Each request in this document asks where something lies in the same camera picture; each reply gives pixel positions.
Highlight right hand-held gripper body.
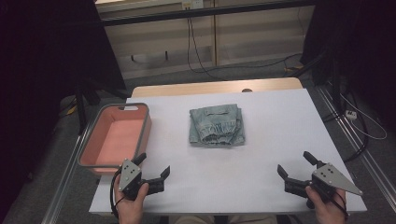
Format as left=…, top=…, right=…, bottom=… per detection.
left=284, top=162, right=364, bottom=203

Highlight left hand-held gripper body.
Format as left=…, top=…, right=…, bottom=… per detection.
left=118, top=159, right=165, bottom=201

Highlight pink basket with grey rim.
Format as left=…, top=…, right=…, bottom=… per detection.
left=77, top=102, right=153, bottom=175

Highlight light denim pants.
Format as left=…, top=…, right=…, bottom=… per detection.
left=189, top=103, right=247, bottom=147

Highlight person's left hand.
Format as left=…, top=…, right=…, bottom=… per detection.
left=113, top=175, right=149, bottom=224

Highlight person's right hand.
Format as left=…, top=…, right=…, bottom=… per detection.
left=304, top=185, right=349, bottom=224

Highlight white table board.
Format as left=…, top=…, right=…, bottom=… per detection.
left=88, top=88, right=368, bottom=216

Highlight person's legs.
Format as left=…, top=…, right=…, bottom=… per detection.
left=169, top=214, right=278, bottom=224

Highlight black tripod stand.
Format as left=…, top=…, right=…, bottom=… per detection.
left=73, top=78, right=130, bottom=135

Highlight black metal stand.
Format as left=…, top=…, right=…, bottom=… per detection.
left=285, top=48, right=345, bottom=108

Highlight wooden table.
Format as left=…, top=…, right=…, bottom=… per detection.
left=131, top=77, right=304, bottom=99

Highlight black curtain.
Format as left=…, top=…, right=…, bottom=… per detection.
left=0, top=0, right=127, bottom=216
left=300, top=0, right=396, bottom=132

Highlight black horizontal bar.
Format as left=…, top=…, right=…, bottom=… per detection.
left=101, top=0, right=317, bottom=27

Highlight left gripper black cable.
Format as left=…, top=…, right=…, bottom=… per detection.
left=108, top=169, right=125, bottom=219

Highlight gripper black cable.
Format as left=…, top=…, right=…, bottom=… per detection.
left=330, top=189, right=350, bottom=218
left=108, top=169, right=125, bottom=219

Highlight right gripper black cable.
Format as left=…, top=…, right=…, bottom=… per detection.
left=330, top=189, right=350, bottom=218

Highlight black floor cable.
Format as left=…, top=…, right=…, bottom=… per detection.
left=321, top=88, right=370, bottom=163

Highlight white cable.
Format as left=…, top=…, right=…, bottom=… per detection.
left=339, top=92, right=389, bottom=141

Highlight black hanging cable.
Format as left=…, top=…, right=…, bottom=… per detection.
left=186, top=17, right=304, bottom=79

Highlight beige wall cabinet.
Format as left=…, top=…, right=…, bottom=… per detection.
left=94, top=0, right=316, bottom=80

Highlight white wall socket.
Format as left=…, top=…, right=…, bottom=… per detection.
left=181, top=0, right=204, bottom=10

